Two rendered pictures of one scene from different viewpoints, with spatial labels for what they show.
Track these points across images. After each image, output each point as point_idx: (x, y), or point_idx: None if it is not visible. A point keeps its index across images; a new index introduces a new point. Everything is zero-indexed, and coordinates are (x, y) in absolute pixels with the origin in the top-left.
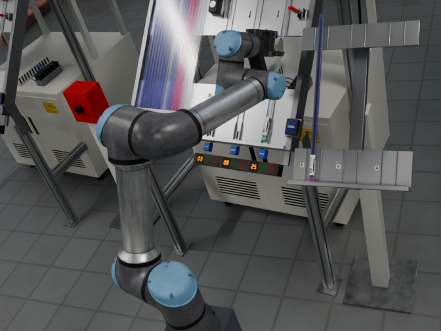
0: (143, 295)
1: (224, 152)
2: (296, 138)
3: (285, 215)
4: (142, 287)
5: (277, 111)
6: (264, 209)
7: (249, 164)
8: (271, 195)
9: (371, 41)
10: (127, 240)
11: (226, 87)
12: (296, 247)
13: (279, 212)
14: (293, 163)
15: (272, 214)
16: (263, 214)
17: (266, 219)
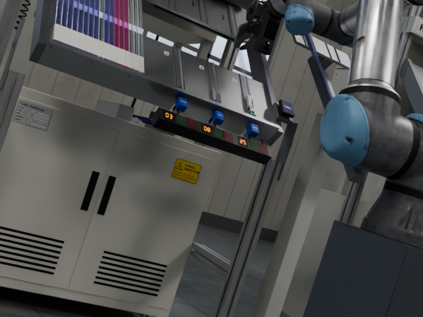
0: (417, 140)
1: (42, 178)
2: None
3: (62, 314)
4: (415, 130)
5: (253, 96)
6: (48, 295)
7: (236, 138)
8: (78, 266)
9: (342, 61)
10: (389, 65)
11: (312, 13)
12: None
13: (50, 311)
14: (145, 211)
15: (43, 312)
16: (30, 311)
17: (42, 316)
